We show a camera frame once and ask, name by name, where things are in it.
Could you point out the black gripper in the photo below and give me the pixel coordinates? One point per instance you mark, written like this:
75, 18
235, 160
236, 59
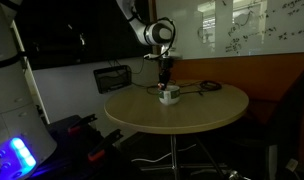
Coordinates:
165, 66

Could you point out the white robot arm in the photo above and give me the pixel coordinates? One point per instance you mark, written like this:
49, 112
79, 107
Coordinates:
25, 143

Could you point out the white green cup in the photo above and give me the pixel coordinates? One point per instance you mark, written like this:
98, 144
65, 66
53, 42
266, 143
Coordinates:
170, 96

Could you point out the round wooden table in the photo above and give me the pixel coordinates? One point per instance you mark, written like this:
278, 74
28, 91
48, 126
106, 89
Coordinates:
195, 112

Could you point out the whiteboard with writing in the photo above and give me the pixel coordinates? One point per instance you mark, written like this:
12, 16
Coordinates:
228, 28

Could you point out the black red clamp lower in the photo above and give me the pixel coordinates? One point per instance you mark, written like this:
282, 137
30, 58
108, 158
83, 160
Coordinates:
99, 151

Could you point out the black red clamp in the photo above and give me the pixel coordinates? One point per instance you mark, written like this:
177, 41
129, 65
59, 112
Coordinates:
99, 151
80, 123

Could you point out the black red clamp upper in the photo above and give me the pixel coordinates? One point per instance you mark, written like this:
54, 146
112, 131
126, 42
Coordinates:
80, 123

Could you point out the black chair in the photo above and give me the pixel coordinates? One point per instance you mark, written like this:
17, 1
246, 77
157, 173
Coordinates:
280, 136

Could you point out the black wire wall basket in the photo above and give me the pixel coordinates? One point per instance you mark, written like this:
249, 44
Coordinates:
112, 78

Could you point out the black wall monitor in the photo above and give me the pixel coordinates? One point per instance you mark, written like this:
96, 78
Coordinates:
58, 33

